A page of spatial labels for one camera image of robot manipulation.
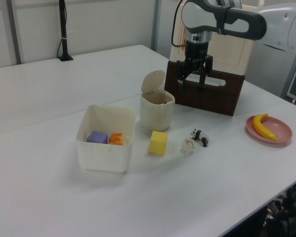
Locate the white plastic storage bin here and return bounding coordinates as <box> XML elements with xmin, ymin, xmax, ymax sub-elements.
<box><xmin>75</xmin><ymin>104</ymin><xmax>136</xmax><ymax>174</ymax></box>

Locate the black pole stand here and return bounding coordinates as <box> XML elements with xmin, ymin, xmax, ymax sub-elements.
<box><xmin>56</xmin><ymin>0</ymin><xmax>74</xmax><ymax>62</ymax></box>

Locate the orange block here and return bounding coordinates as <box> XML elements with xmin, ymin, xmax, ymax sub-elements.
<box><xmin>108</xmin><ymin>132</ymin><xmax>125</xmax><ymax>146</ymax></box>

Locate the yellow foam block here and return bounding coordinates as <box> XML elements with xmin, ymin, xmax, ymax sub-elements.
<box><xmin>148</xmin><ymin>130</ymin><xmax>169</xmax><ymax>156</ymax></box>

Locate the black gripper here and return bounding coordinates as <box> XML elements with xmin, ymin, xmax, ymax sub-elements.
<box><xmin>176</xmin><ymin>31</ymin><xmax>214</xmax><ymax>92</ymax></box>

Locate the black mesh clutter under table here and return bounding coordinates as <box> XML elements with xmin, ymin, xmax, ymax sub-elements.
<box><xmin>263</xmin><ymin>181</ymin><xmax>296</xmax><ymax>237</ymax></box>

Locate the yellow toy banana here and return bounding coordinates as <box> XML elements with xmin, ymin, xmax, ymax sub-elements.
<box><xmin>252</xmin><ymin>113</ymin><xmax>278</xmax><ymax>142</ymax></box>

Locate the purple foam block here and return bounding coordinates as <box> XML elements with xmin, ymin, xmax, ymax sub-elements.
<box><xmin>86</xmin><ymin>130</ymin><xmax>109</xmax><ymax>145</ymax></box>

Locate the pink plate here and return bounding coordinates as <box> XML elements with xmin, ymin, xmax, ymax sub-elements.
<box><xmin>245</xmin><ymin>115</ymin><xmax>293</xmax><ymax>148</ymax></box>

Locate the dark brown wooden crate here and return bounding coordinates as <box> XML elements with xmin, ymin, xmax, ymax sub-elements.
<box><xmin>164</xmin><ymin>60</ymin><xmax>245</xmax><ymax>117</ymax></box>

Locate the toy panda figure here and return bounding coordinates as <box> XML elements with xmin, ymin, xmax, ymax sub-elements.
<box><xmin>189</xmin><ymin>128</ymin><xmax>210</xmax><ymax>148</ymax></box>

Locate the cream wooden box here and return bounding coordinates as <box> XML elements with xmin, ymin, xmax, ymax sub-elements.
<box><xmin>169</xmin><ymin>0</ymin><xmax>265</xmax><ymax>76</ymax></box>

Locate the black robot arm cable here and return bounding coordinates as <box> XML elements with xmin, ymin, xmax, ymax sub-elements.
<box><xmin>171</xmin><ymin>4</ymin><xmax>187</xmax><ymax>48</ymax></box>

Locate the cream trash can with lid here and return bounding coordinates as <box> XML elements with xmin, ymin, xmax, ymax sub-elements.
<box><xmin>140</xmin><ymin>70</ymin><xmax>176</xmax><ymax>132</ymax></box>

